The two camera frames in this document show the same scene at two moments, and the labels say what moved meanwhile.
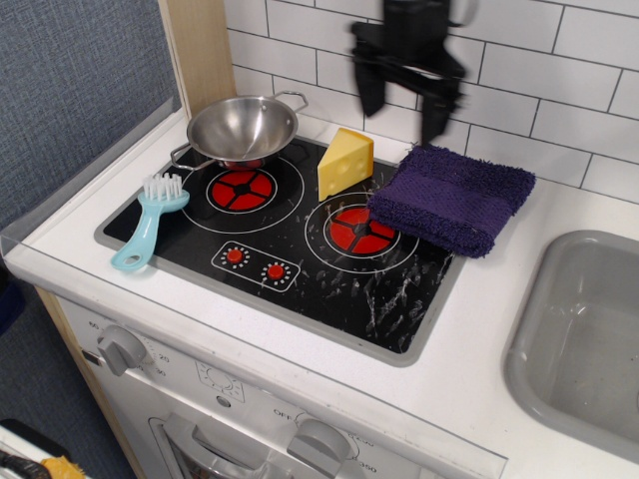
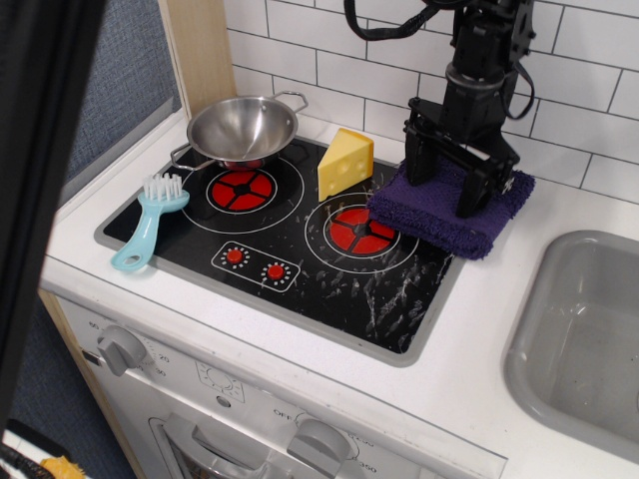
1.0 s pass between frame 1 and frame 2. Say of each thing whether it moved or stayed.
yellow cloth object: stayed
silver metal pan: stayed
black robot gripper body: moved
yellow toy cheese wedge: stayed
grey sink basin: stayed
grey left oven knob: stayed
